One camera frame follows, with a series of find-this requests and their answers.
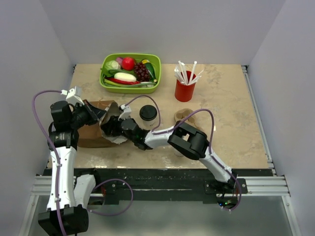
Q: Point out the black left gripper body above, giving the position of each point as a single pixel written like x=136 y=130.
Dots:
x=80 y=116

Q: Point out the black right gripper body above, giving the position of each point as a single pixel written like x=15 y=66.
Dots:
x=116 y=122

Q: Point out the white paper coffee cup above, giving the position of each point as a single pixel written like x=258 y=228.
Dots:
x=149 y=123

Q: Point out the brown paper takeout bag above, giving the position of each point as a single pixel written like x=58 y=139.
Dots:
x=91 y=136

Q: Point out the black coffee cup lid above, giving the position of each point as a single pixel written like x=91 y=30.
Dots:
x=148 y=113

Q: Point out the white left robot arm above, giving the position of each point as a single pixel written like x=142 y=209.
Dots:
x=66 y=212

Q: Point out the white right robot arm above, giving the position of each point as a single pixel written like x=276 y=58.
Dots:
x=186 y=139

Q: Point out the red toy chili pepper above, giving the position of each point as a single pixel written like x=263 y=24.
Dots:
x=122 y=82

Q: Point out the white toy radish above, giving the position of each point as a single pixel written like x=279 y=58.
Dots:
x=125 y=77

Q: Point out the green toy cabbage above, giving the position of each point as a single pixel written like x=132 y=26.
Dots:
x=110 y=65

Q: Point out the purple toy grapes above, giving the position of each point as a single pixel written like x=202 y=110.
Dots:
x=141 y=72

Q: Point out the stack of white paper cups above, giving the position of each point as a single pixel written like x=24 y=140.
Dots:
x=178 y=154

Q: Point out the green toy cucumber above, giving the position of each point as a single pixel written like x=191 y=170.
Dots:
x=151 y=70

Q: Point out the purple toy onion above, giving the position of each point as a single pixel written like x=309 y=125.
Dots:
x=119 y=60

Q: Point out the red toy apple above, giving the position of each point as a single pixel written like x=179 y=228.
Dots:
x=128 y=63

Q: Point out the red straw holder cup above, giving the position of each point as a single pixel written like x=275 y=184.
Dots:
x=184 y=93

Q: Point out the green plastic produce bin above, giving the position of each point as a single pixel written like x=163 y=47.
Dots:
x=142 y=87

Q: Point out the white wrapped straw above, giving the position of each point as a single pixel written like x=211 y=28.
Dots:
x=192 y=72
x=183 y=71
x=198 y=76
x=179 y=76

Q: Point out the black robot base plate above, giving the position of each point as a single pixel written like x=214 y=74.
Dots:
x=176 y=185

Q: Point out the aluminium frame rail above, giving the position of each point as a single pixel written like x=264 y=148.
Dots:
x=286 y=200

